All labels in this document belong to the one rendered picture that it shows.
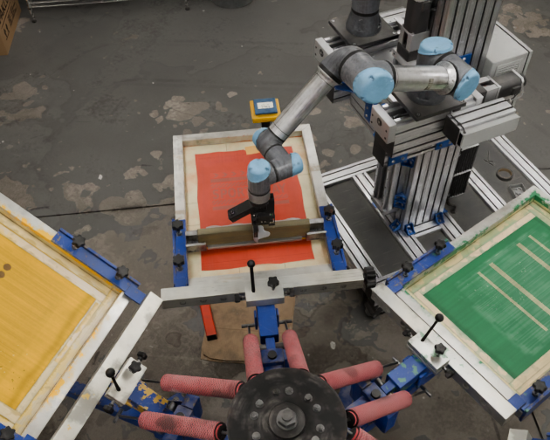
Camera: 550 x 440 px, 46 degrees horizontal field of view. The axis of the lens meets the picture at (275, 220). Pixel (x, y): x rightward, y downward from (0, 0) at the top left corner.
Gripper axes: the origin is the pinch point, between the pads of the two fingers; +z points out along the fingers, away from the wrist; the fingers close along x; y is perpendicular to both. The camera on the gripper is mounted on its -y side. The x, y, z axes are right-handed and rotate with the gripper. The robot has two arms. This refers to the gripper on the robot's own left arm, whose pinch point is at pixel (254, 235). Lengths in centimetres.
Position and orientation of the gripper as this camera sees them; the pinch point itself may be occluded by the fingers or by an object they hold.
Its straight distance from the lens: 239.2
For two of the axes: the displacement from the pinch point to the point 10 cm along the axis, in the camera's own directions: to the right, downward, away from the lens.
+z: 0.0, 6.6, 7.5
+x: -1.2, -7.5, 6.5
